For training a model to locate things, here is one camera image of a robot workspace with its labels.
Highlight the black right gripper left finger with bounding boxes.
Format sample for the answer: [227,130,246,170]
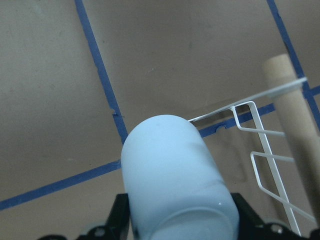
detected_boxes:
[106,193,130,240]

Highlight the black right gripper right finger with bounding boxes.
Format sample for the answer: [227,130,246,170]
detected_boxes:
[231,192,264,240]

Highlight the light blue plastic cup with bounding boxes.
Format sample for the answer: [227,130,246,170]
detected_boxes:
[121,115,240,240]

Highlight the wooden rack dowel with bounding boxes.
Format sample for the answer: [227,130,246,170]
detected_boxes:
[262,54,320,223]

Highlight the white wire rack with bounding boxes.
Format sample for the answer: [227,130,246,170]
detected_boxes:
[189,77,315,237]

